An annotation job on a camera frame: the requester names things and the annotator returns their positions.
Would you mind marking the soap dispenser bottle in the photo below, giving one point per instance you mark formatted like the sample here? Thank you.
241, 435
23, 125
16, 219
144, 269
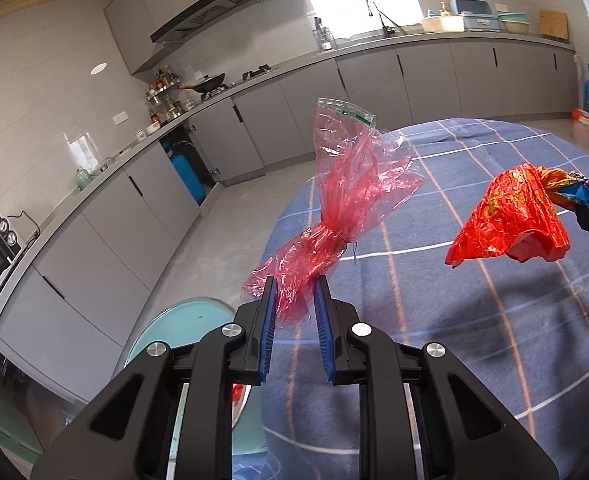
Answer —
444, 10

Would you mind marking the teal plastic waste bin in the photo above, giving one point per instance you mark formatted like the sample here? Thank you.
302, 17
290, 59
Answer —
184, 320

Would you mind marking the black kitchen faucet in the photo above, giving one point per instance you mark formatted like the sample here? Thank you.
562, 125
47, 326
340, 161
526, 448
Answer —
387, 27

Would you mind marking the green lidded container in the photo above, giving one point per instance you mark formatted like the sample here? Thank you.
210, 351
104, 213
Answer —
514, 24

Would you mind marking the black gas stove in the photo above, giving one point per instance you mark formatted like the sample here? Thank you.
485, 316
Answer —
257, 71

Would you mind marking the black range hood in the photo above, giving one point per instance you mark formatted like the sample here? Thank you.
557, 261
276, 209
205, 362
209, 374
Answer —
199, 12

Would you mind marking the metal spice rack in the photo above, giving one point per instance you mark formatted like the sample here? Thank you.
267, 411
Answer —
164, 95

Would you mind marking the small white ceramic pot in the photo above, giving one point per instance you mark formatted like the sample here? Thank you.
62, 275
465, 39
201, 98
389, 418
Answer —
141, 135

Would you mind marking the red crinkled foil bag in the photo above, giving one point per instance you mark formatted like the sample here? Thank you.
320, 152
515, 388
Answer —
514, 210

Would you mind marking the light blue bread box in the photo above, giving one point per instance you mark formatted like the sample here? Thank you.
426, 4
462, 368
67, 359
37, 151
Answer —
474, 17

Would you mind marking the blue water filter canister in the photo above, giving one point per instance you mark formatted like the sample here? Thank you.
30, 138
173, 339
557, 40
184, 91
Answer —
187, 180

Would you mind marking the grey base cabinets with countertop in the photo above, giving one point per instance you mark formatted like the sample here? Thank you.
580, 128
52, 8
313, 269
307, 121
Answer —
124, 220

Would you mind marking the white wall switch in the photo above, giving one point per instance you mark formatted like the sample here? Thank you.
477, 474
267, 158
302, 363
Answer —
121, 118

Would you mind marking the table with blue plaid cloth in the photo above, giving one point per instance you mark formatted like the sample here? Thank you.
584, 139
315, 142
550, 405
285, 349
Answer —
449, 320

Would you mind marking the white plastic basin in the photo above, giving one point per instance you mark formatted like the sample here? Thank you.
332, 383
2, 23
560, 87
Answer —
442, 24

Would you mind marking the green ceramic teapot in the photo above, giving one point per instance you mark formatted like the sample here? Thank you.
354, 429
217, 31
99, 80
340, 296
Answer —
83, 180

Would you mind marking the clear utensil holder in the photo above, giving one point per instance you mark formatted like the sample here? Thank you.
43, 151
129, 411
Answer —
324, 40

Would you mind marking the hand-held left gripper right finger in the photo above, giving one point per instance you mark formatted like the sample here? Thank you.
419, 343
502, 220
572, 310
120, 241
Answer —
324, 330

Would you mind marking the red and white bucket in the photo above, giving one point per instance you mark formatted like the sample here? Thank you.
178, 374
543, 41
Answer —
584, 130

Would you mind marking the wooden cutting board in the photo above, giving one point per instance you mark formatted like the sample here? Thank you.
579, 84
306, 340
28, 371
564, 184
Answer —
553, 24

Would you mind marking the black wok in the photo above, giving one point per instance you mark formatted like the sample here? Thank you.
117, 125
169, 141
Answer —
212, 82

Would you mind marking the white bowl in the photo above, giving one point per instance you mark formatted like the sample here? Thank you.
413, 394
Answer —
152, 128

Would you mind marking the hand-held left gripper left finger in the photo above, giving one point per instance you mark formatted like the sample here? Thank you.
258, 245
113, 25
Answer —
269, 330

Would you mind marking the red cellophane bag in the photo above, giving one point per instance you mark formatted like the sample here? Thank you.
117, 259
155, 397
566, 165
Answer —
344, 180

